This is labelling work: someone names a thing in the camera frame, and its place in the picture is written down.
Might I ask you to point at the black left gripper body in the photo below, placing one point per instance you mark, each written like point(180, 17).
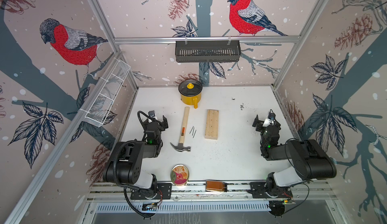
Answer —
point(160, 128)

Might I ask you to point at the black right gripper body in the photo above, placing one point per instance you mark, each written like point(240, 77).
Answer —
point(261, 128)

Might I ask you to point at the wooden handled claw hammer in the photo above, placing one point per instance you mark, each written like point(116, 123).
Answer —
point(180, 146)

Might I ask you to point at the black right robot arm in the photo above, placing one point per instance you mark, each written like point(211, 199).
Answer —
point(308, 161)

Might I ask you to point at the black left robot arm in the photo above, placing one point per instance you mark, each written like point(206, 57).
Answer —
point(142, 191)

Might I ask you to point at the yellow pot with glass lid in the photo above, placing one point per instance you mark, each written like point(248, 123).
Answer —
point(190, 92)

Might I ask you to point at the wooden block with nails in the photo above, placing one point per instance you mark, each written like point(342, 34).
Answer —
point(212, 124)

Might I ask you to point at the round decorated tin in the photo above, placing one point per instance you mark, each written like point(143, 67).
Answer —
point(179, 175)

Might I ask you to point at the small brown box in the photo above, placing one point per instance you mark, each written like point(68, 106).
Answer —
point(216, 186)

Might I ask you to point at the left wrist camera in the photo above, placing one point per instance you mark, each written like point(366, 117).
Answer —
point(152, 114)

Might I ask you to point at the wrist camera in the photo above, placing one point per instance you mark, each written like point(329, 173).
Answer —
point(270, 119)
point(152, 114)

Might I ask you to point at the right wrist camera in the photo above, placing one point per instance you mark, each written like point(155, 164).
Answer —
point(270, 119)

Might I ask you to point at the white wire mesh shelf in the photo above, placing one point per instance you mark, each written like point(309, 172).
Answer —
point(99, 112)

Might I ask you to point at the black hanging wall basket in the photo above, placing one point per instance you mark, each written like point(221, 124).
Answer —
point(207, 51)

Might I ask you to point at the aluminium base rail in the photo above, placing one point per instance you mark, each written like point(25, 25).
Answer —
point(236, 190)

